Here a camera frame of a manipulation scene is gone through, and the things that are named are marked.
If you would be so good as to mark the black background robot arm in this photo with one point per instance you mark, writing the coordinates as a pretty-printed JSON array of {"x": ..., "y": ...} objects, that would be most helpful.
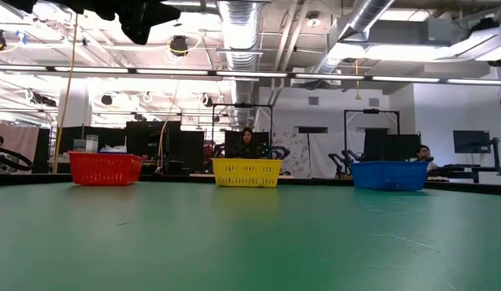
[{"x": 339, "y": 167}]

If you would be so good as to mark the black ceiling dome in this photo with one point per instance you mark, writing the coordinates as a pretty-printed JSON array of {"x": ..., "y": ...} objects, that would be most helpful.
[{"x": 179, "y": 46}]

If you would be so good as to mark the black ceiling spotlight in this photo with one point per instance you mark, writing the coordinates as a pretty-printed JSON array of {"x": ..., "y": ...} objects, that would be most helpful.
[
  {"x": 106, "y": 99},
  {"x": 207, "y": 101}
]

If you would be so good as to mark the black partition panel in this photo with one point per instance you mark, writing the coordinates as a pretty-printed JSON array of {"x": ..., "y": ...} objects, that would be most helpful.
[
  {"x": 109, "y": 139},
  {"x": 192, "y": 149},
  {"x": 145, "y": 141},
  {"x": 392, "y": 147}
]

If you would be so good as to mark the black bar with LED lights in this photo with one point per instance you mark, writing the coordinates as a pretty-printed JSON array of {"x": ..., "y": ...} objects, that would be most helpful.
[{"x": 250, "y": 74}]

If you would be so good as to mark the white plastic bag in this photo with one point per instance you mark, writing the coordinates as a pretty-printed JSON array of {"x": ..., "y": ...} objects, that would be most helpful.
[{"x": 113, "y": 149}]

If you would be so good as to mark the white box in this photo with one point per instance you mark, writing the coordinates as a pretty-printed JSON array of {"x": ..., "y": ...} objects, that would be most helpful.
[{"x": 91, "y": 143}]

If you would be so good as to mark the red plastic basket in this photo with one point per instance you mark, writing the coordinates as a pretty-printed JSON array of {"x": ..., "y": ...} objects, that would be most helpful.
[{"x": 105, "y": 171}]

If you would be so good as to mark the pink curtain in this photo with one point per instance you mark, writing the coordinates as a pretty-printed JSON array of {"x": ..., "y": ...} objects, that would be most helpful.
[{"x": 20, "y": 137}]

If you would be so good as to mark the yellow plastic basket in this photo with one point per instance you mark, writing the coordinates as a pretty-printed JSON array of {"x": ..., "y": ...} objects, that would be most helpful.
[{"x": 246, "y": 173}]

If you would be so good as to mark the small black background robot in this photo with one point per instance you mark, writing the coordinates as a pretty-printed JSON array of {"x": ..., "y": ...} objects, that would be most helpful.
[{"x": 280, "y": 153}]

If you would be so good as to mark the patterned hanging sheet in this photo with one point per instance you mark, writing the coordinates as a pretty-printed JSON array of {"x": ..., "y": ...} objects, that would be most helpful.
[{"x": 301, "y": 153}]

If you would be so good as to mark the white hanging sheet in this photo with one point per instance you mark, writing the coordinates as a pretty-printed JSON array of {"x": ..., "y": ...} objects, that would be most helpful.
[{"x": 321, "y": 153}]

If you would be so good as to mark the yellow ceiling pendant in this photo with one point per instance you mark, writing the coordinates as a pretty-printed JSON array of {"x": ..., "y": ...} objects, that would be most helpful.
[{"x": 357, "y": 96}]

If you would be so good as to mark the green table mat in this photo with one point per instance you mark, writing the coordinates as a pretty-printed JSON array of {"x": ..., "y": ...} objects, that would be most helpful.
[{"x": 274, "y": 242}]

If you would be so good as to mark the blue plastic basket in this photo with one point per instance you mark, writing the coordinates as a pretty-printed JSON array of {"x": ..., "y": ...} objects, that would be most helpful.
[{"x": 390, "y": 175}]

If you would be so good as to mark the black desk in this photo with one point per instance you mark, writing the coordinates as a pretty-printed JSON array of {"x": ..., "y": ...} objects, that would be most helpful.
[{"x": 464, "y": 169}]

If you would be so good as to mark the black monitor stand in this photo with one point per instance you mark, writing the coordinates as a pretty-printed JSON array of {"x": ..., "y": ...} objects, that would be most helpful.
[{"x": 495, "y": 155}]

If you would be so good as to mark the silver corrugated ventilation duct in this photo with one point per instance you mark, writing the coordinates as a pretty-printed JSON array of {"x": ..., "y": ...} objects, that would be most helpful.
[{"x": 239, "y": 32}]

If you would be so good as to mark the black frame stand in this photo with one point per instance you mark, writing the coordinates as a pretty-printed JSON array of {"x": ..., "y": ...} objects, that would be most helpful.
[
  {"x": 242, "y": 105},
  {"x": 371, "y": 110}
]

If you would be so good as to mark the black table frame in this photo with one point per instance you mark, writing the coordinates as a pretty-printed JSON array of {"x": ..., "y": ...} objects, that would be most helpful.
[{"x": 178, "y": 178}]

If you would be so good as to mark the grey wall vent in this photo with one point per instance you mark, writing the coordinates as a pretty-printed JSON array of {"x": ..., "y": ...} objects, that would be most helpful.
[
  {"x": 373, "y": 102},
  {"x": 314, "y": 100}
]

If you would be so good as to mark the silver round ventilation duct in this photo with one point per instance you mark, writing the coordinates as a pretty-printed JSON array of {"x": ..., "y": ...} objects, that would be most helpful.
[{"x": 367, "y": 16}]

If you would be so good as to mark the grey rectangular air duct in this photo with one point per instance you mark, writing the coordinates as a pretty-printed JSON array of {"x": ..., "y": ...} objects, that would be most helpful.
[{"x": 412, "y": 32}]

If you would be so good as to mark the black wall monitor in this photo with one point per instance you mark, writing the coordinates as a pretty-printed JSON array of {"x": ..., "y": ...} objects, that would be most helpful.
[{"x": 472, "y": 141}]

